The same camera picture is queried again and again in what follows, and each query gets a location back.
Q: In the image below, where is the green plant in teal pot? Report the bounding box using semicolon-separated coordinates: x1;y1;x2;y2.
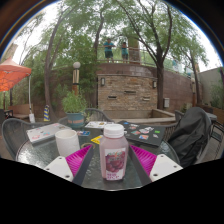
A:
61;90;88;129

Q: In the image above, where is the wooden bench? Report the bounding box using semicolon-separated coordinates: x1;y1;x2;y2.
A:
8;103;34;120

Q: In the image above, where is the slender leaning trunk tree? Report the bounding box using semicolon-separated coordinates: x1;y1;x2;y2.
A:
23;0;118;121

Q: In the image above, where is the person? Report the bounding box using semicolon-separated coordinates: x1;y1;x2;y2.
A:
119;41;130;64
102;37;116;64

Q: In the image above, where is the yellow card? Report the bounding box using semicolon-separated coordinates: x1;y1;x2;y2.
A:
90;134;104;146

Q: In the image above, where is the silver laptop with stickers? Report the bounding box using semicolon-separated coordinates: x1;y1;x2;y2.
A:
25;122;73;144

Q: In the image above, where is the tape ring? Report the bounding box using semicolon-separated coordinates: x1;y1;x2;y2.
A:
80;142;96;150

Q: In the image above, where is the white ribbed cup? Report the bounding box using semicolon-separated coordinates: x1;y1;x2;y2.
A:
54;128;81;158

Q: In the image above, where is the pink juice bottle white cap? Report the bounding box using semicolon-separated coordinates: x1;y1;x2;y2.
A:
98;123;130;182

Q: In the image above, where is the globe lamp post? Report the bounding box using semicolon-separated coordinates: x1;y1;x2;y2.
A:
72;61;82;98

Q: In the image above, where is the white sticker sheet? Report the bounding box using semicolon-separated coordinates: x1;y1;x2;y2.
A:
83;120;116;130

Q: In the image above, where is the colourful small card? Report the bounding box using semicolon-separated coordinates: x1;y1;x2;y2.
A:
76;129;91;137

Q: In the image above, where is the blue yellow striped cone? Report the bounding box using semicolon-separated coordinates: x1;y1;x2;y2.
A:
43;104;51;123

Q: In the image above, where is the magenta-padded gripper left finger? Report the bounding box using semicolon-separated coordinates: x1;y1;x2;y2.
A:
43;144;95;187

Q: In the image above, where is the orange canopy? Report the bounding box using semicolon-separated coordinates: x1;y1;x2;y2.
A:
0;57;33;93

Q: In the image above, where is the black laptop with stickers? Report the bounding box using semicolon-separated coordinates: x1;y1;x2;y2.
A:
118;119;168;148

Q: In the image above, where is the black jacket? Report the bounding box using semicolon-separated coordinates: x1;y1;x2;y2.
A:
166;106;213;168

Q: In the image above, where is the dark forked trunk tree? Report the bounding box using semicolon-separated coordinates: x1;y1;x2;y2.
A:
116;0;211;110

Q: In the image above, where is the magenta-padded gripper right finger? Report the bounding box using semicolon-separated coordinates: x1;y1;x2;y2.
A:
128;144;184;187

